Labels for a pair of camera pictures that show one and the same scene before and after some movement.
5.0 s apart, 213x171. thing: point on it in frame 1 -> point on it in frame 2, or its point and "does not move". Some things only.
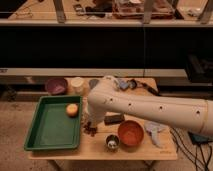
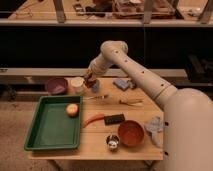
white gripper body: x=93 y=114 -> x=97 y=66
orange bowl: x=130 y=135 does not move
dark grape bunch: x=89 y=129 -> x=89 y=81
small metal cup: x=112 y=141 does not move
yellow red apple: x=72 y=110 does not move
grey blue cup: x=93 y=83 does not move
